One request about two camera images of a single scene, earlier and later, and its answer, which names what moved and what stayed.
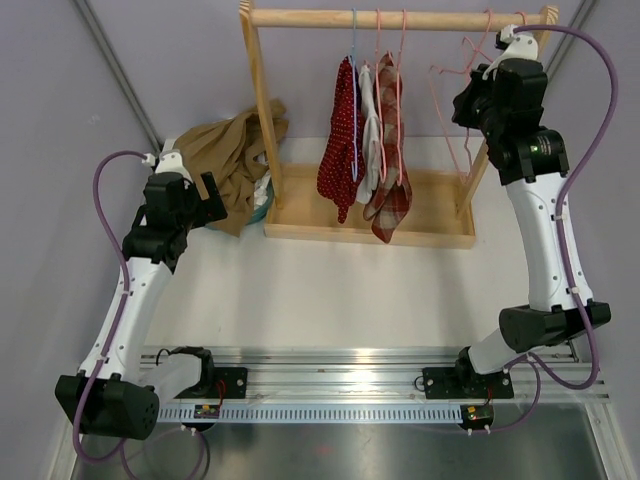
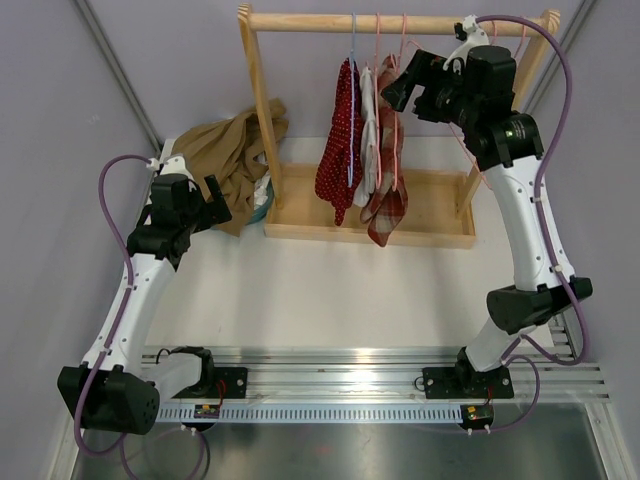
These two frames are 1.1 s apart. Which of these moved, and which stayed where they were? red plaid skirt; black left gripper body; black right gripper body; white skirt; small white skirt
Moved: black right gripper body
Stayed: white skirt; black left gripper body; small white skirt; red plaid skirt
